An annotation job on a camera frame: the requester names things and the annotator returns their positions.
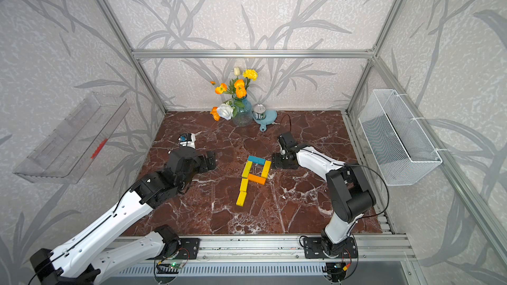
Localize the metal tin can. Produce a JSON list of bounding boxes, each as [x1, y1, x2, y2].
[[252, 104, 266, 120]]

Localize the clear plastic wall tray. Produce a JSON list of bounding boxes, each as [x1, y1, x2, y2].
[[13, 92, 130, 184]]

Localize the white wire wall basket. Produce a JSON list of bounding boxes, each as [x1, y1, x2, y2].
[[359, 89, 442, 187]]

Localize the aluminium front rail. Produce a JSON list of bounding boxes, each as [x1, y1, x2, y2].
[[180, 234, 416, 264]]

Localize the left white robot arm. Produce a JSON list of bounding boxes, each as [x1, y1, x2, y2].
[[30, 146, 217, 284]]

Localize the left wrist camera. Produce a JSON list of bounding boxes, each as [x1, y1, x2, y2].
[[178, 133, 196, 149]]

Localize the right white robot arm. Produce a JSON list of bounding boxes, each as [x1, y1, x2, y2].
[[272, 132, 376, 257]]

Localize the orange block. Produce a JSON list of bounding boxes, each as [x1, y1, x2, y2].
[[247, 174, 266, 186]]

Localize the light blue dish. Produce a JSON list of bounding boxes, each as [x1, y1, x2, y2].
[[252, 110, 277, 132]]

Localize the flower bouquet in vase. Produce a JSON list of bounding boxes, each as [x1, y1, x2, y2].
[[209, 67, 258, 127]]

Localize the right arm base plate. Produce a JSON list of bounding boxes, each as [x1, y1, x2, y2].
[[298, 236, 359, 259]]

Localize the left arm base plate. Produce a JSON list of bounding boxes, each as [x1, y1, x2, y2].
[[174, 237, 201, 260]]

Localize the teal long block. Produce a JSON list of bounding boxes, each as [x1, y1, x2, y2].
[[248, 156, 266, 166]]

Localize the yellow block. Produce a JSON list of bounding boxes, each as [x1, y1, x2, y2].
[[242, 161, 253, 178], [240, 178, 249, 192], [236, 191, 247, 207], [261, 160, 271, 179]]

